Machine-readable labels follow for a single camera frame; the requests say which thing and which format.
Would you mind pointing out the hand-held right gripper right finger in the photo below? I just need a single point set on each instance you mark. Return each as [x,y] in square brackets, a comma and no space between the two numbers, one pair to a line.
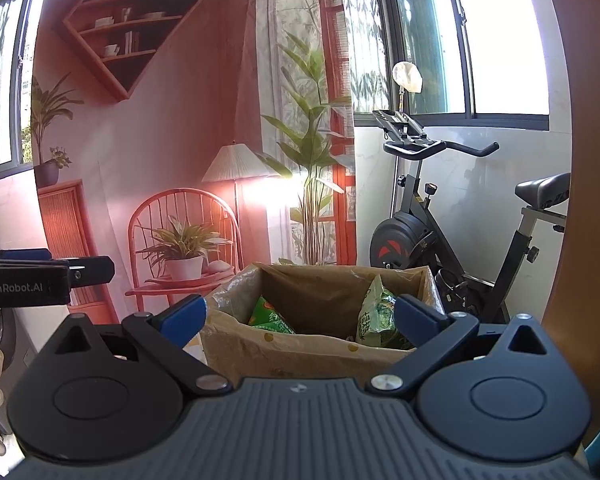
[419,317]

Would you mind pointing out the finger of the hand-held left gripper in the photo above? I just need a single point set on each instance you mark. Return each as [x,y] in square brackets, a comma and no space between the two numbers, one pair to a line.
[92,270]

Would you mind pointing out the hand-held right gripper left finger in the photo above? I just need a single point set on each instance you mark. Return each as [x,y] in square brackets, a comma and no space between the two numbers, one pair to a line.
[182,320]

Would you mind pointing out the paper lined cardboard box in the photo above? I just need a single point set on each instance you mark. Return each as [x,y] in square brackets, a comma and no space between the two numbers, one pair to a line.
[305,290]

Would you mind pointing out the floral checked tablecloth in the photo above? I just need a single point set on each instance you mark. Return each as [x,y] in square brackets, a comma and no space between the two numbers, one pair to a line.
[194,347]

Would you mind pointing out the grey appliance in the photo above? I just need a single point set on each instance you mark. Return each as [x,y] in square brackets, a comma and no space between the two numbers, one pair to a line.
[15,335]

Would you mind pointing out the black exercise bike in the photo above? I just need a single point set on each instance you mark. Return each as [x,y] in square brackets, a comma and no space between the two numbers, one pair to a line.
[405,240]

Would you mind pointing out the green and orange snack packet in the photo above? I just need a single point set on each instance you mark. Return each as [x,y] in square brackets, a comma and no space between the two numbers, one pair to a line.
[270,317]

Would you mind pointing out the dark framed window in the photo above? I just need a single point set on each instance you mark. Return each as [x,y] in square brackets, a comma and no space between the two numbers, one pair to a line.
[0,85]
[505,35]

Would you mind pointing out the wooden door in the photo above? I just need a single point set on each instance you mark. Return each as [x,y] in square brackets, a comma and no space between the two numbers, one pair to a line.
[595,210]

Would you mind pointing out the printed room backdrop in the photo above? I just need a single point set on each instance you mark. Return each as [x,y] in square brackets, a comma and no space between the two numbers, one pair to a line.
[205,85]

